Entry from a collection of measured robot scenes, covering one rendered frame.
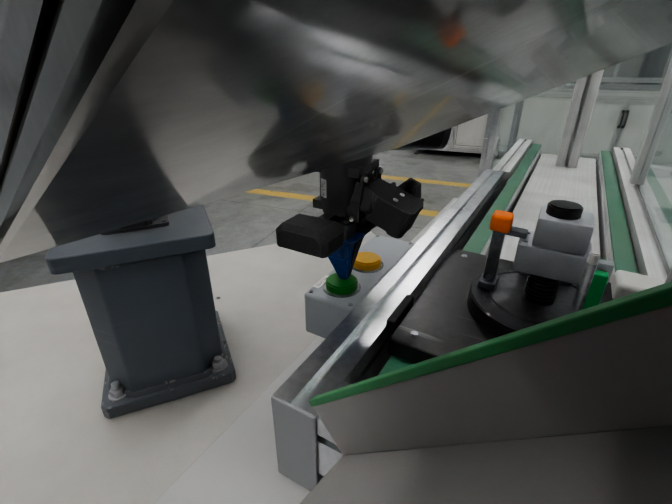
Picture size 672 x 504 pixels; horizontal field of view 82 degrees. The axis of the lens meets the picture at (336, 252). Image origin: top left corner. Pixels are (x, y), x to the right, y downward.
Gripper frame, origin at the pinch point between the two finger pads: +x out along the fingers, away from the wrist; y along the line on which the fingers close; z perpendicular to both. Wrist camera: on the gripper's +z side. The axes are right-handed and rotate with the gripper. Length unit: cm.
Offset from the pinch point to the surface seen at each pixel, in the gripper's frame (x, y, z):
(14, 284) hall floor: 101, 39, -249
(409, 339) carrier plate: 3.9, -6.6, 11.0
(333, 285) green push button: 3.7, -1.9, -0.5
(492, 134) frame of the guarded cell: -2, 80, 2
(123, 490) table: 15.0, -27.2, -8.2
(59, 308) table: 15.0, -14.2, -44.3
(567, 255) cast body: -4.5, 2.3, 22.5
